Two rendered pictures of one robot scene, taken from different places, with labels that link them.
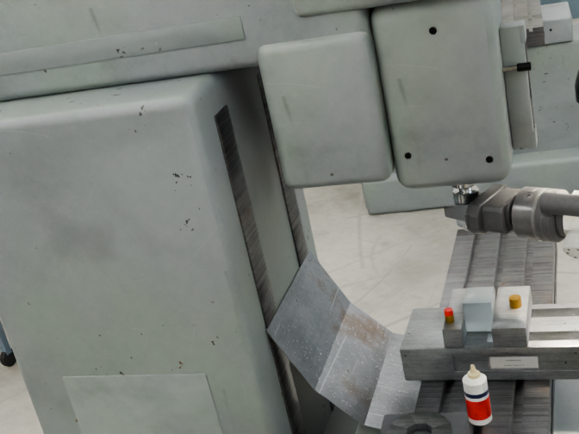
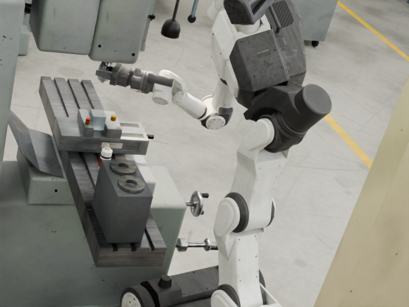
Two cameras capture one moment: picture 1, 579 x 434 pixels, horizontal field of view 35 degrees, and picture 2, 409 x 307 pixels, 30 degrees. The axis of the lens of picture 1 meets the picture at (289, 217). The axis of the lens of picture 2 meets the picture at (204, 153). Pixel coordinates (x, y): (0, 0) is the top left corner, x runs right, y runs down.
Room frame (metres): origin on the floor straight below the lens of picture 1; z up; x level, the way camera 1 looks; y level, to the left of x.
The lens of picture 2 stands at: (-0.64, 1.34, 2.42)
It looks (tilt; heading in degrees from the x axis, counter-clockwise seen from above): 28 degrees down; 313
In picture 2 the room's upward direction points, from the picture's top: 16 degrees clockwise
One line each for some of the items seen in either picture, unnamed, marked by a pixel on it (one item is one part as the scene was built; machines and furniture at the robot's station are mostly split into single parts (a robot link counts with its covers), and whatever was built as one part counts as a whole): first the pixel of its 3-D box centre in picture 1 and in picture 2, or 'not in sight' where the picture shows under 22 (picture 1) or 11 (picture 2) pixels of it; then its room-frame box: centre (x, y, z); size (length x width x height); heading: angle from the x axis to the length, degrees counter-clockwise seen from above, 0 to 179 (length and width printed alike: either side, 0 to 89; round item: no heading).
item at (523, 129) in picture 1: (518, 86); (143, 23); (1.45, -0.42, 1.45); 0.04 x 0.04 x 0.21; 70
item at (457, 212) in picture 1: (459, 213); (103, 74); (1.47, -0.29, 1.24); 0.06 x 0.02 x 0.03; 45
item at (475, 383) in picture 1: (476, 392); (105, 156); (1.29, -0.24, 0.99); 0.04 x 0.04 x 0.11
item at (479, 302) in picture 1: (480, 308); (97, 119); (1.47, -0.31, 1.04); 0.06 x 0.05 x 0.06; 159
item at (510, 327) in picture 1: (512, 315); (110, 124); (1.45, -0.36, 1.02); 0.15 x 0.06 x 0.04; 159
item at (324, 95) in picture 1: (338, 93); (64, 7); (1.56, -0.13, 1.47); 0.24 x 0.19 x 0.26; 160
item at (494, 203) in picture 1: (514, 212); (128, 78); (1.42, -0.38, 1.23); 0.13 x 0.12 x 0.10; 135
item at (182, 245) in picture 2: not in sight; (198, 244); (1.17, -0.76, 0.51); 0.22 x 0.06 x 0.06; 70
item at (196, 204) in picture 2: not in sight; (188, 203); (1.31, -0.78, 0.63); 0.16 x 0.12 x 0.12; 70
